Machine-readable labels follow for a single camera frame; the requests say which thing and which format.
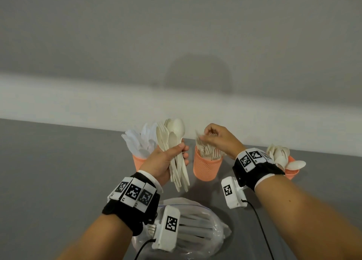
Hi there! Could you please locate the clear plastic bag of cutlery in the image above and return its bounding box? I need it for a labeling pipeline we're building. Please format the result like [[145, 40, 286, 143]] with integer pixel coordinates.
[[131, 197, 232, 260]]

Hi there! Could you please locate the person's right forearm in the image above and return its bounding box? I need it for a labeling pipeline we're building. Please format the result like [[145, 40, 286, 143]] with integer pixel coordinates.
[[254, 174, 362, 260]]

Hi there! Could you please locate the black wristband with marker tags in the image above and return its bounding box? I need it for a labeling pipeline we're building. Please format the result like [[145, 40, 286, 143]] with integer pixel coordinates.
[[102, 171, 163, 237], [232, 148, 285, 192]]

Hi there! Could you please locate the bundle of white cutlery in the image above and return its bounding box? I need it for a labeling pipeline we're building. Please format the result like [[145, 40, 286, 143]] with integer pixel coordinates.
[[156, 118, 191, 193]]

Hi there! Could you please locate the person's left hand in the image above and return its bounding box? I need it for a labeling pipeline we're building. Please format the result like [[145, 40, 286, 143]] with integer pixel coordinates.
[[138, 142, 190, 187]]

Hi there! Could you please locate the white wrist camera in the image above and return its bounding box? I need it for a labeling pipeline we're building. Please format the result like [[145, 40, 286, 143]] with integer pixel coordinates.
[[221, 176, 248, 210], [151, 205, 181, 253]]

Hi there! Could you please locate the black camera cable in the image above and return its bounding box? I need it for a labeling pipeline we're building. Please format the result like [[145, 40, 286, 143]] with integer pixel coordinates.
[[134, 238, 157, 260], [241, 200, 275, 260]]

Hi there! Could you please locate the bunch of white spoons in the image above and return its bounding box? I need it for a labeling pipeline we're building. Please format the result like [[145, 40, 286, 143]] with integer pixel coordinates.
[[265, 144, 307, 171]]

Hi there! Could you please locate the person's right hand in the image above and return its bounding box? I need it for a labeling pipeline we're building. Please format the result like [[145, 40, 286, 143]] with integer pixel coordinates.
[[199, 123, 246, 160]]

